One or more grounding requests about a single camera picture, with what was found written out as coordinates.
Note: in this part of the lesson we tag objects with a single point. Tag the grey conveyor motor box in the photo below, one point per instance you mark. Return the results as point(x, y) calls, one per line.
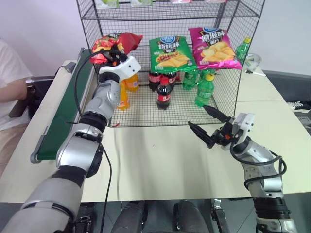
point(70, 67)

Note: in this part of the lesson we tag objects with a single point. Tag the cola bottle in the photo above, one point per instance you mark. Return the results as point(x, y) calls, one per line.
point(164, 94)
point(173, 78)
point(153, 81)

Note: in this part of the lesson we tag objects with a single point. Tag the magenta chip bag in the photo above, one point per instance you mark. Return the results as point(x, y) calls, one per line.
point(215, 48)

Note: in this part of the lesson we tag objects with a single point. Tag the grey keyboard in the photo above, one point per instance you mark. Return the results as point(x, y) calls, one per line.
point(305, 122)

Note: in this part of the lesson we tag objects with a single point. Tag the dark grey side table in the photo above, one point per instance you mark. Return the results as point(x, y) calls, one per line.
point(289, 85)

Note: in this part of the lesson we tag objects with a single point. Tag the red chip bag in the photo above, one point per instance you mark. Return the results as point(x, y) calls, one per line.
point(126, 41)

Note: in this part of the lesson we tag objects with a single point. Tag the green soda bottle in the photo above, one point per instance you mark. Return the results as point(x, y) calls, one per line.
point(190, 80)
point(204, 93)
point(242, 51)

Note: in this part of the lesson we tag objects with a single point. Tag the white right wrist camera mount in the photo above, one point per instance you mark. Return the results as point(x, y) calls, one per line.
point(246, 122)

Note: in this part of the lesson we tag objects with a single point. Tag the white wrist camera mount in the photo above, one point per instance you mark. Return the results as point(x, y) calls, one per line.
point(246, 122)
point(126, 66)

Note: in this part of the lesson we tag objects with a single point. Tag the orange soda bottle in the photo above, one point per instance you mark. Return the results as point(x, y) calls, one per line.
point(132, 83)
point(123, 97)

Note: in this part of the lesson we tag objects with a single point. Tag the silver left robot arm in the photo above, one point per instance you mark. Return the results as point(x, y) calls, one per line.
point(73, 150)

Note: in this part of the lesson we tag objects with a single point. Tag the dark rounded shape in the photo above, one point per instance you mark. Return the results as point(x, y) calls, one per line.
point(130, 218)
point(190, 218)

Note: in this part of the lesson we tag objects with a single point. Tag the marker pen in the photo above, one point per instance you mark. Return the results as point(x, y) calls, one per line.
point(255, 72)

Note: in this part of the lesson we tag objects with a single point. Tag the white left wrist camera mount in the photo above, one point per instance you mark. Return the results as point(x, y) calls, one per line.
point(126, 66)

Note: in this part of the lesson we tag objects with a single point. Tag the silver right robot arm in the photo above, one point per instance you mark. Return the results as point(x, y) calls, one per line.
point(262, 165)

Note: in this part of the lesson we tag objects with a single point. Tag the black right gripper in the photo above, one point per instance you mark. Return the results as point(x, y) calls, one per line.
point(224, 136)

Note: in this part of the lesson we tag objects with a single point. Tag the pink package on shelf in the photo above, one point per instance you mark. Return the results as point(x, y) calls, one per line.
point(181, 1)

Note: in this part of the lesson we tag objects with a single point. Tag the green chip bag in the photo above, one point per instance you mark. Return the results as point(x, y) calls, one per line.
point(170, 53)

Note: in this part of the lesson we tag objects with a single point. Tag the black chair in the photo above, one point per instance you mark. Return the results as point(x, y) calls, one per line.
point(40, 92)

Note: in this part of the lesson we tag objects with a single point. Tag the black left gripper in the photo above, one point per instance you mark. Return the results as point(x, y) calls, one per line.
point(118, 55)

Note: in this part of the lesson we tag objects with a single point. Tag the black metal bracket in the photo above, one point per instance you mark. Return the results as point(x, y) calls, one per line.
point(219, 216)

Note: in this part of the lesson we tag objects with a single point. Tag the green package on shelf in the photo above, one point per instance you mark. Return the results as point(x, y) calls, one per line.
point(142, 2)
point(110, 2)

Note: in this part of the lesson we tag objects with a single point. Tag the green conveyor belt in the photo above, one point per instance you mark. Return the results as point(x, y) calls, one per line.
point(65, 106)

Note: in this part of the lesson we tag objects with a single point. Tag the person in white shirt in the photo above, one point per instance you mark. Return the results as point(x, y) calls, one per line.
point(9, 85)

